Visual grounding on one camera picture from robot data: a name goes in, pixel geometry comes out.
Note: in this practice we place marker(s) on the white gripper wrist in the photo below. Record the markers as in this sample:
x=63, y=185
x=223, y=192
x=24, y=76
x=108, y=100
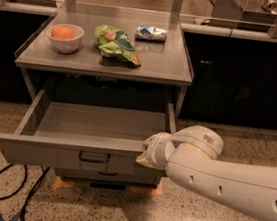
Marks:
x=155, y=150

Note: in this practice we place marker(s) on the grey top drawer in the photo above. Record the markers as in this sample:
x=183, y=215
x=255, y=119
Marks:
x=83, y=137

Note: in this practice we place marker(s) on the grey drawer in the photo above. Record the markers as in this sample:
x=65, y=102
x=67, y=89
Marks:
x=122, y=178
x=83, y=137

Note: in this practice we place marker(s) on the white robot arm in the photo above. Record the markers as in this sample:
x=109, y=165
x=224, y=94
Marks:
x=189, y=157

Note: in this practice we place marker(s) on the grey bottom drawer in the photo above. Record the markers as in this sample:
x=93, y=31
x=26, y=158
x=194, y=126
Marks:
x=122, y=178

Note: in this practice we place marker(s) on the grey drawer cabinet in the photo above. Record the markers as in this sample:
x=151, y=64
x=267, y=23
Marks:
x=87, y=78

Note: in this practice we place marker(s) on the green chip bag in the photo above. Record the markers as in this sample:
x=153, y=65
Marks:
x=114, y=43

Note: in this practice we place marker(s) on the silver blue snack bag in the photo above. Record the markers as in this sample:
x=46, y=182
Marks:
x=149, y=33

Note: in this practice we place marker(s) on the white bowl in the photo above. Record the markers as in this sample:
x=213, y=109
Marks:
x=67, y=46

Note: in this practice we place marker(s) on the orange fruit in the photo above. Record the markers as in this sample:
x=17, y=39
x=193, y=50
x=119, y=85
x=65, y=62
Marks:
x=62, y=33

